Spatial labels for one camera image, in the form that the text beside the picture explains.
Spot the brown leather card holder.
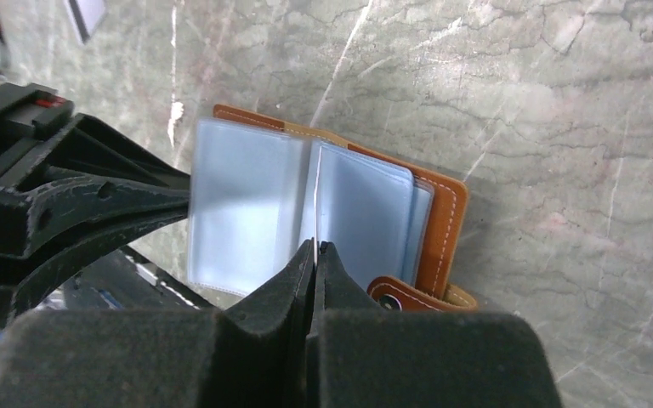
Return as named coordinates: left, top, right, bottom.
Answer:
left=187, top=105, right=478, bottom=311

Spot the silver credit card stack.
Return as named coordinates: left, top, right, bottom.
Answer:
left=64, top=0, right=106, bottom=45

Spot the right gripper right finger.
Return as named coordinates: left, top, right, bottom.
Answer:
left=314, top=243, right=562, bottom=407

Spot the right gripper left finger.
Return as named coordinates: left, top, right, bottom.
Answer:
left=0, top=241, right=315, bottom=407

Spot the single silver magstripe card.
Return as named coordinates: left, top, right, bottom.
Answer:
left=312, top=145, right=322, bottom=270

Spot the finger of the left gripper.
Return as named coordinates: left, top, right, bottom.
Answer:
left=0, top=174, right=190, bottom=319
left=39, top=114, right=190, bottom=195

